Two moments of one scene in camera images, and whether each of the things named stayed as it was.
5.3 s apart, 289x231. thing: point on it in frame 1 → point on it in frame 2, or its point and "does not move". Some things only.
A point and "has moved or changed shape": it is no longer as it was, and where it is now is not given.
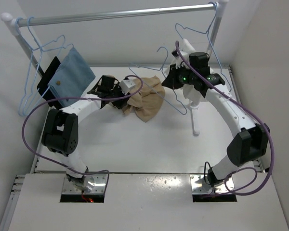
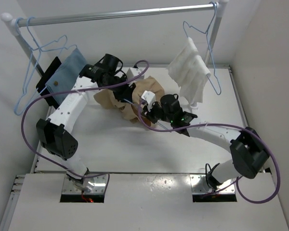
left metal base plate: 95,194 does not move
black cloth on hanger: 43,88 does not move
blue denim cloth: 73,74 does not move
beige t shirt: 149,100 has moved or changed shape
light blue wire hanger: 166,78 → 132,102
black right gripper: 172,76 → 149,113
